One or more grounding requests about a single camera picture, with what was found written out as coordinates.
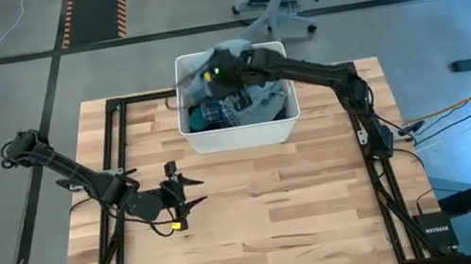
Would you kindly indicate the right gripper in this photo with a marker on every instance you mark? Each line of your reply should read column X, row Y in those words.
column 230, row 73

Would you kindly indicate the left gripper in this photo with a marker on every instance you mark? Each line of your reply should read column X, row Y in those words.
column 174, row 197

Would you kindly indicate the dusty blue garment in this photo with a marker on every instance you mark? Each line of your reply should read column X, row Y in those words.
column 233, row 47

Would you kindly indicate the blue plaid shirt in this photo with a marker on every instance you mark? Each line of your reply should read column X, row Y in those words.
column 220, row 110

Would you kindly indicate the grey garment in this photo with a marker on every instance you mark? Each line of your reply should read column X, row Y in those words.
column 269, row 100

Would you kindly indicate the teal garment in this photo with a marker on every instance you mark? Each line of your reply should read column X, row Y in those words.
column 196, row 119

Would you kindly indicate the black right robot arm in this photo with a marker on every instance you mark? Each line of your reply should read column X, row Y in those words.
column 326, row 73

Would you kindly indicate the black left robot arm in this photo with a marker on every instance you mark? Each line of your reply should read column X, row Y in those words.
column 80, row 177

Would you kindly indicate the white plastic bin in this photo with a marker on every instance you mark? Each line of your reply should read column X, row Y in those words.
column 241, row 137

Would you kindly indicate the black mat with orange stripes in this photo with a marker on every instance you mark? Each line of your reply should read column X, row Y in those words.
column 93, row 12

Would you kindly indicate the black metal table frame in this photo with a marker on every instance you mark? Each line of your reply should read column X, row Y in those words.
column 119, row 137

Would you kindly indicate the black network switch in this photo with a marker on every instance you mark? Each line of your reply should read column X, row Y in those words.
column 435, row 230

